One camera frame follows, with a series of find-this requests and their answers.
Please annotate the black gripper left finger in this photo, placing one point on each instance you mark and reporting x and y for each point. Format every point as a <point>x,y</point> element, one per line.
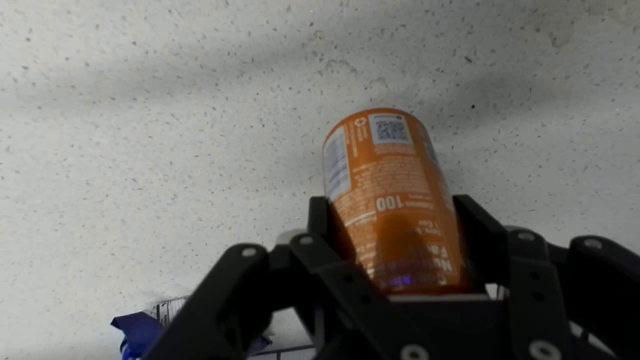
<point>227,300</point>

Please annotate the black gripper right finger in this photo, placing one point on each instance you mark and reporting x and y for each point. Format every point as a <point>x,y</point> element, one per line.
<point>600,280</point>

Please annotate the orange can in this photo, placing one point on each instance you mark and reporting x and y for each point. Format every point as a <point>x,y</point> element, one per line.
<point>392,193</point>

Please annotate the blue crumpled cloth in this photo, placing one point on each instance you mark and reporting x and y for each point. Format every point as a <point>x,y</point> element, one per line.
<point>137,330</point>

